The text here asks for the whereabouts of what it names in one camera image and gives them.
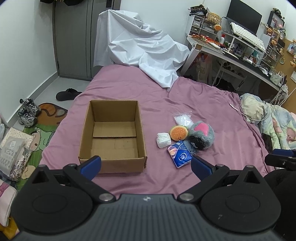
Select blue tissue pack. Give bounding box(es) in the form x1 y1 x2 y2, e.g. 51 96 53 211
167 141 192 169

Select grey pink plush toy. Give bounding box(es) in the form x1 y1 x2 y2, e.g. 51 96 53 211
184 121 215 156

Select burger plush toy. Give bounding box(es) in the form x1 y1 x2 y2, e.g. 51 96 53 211
169 125 188 141

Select white paper bundle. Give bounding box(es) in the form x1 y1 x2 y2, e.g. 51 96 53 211
156 133 171 149

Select clear bag white beads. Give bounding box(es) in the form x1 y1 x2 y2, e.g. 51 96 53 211
173 111 194 128

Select floral crumpled blanket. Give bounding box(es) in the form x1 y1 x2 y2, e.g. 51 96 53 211
240 93 296 150

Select pink bed sheet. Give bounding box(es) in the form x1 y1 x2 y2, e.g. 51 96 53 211
41 65 271 195

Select brown cardboard box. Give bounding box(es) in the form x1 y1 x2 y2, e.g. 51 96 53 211
78 100 147 174

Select cartoon floor mat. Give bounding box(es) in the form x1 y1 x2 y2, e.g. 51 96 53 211
16 103 68 190

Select black slipper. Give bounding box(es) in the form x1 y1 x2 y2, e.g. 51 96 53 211
56 88 81 101

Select grey sneakers pair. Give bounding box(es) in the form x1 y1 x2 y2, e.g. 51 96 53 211
17 98 41 128

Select white desk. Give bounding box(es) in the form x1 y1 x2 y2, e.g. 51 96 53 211
180 35 281 90

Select white keyboard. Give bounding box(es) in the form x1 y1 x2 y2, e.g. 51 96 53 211
230 22 266 52

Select white draped cover sheet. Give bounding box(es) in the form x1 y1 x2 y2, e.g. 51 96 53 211
93 9 190 89

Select grey door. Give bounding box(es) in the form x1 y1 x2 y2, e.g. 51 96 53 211
53 1 121 81

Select white drawer organizer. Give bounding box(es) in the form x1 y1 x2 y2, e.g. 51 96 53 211
190 16 218 38

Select black computer monitor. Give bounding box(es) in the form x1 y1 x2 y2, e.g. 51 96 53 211
226 0 262 35

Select white charging cable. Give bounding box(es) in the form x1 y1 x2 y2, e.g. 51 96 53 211
229 102 266 122

